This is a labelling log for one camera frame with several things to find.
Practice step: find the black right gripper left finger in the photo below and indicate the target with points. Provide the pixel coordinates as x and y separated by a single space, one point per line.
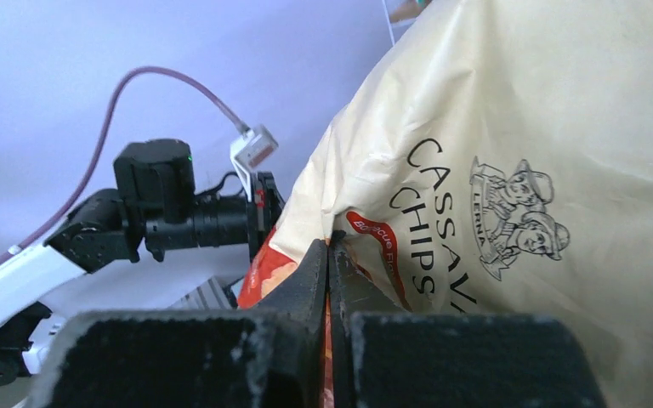
270 355

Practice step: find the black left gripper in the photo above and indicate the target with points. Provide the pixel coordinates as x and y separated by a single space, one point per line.
264 208

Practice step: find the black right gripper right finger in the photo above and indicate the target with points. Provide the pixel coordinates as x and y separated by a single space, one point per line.
385 356

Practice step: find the beige paper snack pouch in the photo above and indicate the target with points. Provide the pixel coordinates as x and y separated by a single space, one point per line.
499 158

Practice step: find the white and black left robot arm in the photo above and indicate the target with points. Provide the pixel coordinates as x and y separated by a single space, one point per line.
154 205

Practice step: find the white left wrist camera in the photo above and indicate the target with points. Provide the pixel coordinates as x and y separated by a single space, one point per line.
249 151

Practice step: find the white wire wooden shelf rack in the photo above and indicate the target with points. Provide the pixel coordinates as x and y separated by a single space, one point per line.
401 14

